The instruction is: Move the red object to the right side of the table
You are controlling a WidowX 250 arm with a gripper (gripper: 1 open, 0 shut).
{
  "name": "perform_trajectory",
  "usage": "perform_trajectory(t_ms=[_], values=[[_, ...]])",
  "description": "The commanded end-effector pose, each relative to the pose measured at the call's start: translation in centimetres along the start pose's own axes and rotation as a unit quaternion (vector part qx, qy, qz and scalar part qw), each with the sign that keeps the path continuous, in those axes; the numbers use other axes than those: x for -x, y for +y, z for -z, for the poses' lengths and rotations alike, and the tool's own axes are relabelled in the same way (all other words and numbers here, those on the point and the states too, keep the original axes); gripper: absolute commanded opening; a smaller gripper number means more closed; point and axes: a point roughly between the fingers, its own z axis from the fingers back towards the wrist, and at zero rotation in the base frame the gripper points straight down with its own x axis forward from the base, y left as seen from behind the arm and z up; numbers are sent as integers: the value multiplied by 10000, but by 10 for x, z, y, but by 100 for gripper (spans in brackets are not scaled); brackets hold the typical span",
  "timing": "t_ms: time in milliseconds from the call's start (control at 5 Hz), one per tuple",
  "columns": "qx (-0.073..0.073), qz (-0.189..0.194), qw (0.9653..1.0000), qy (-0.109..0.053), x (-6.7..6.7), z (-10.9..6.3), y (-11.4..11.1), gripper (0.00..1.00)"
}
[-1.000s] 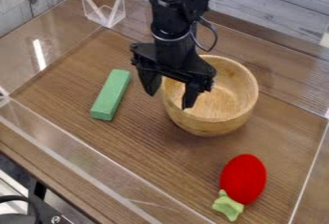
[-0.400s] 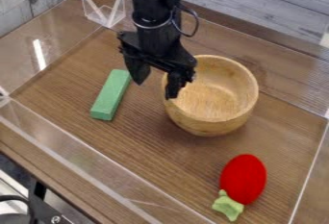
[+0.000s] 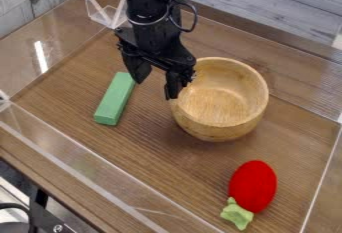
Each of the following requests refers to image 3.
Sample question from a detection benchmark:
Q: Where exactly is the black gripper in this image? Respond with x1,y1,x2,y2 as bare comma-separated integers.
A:
115,18,196,100

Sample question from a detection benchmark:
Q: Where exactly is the red plush tomato toy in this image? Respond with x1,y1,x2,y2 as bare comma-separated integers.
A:
221,160,278,231

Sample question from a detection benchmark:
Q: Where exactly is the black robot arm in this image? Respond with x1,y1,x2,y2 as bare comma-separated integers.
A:
115,0,198,100

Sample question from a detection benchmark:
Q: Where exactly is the green rectangular block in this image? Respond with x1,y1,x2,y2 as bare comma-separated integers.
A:
94,72,135,126

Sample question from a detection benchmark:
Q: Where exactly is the wooden bowl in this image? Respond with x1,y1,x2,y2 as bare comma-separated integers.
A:
170,57,269,142

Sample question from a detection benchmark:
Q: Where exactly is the clear acrylic tray wall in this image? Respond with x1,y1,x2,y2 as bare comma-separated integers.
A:
0,91,224,233

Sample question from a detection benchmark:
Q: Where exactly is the black table frame bracket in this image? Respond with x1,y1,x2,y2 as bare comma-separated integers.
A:
29,189,78,233

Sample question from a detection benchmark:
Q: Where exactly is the black cable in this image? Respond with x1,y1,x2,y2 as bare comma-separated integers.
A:
0,202,35,233

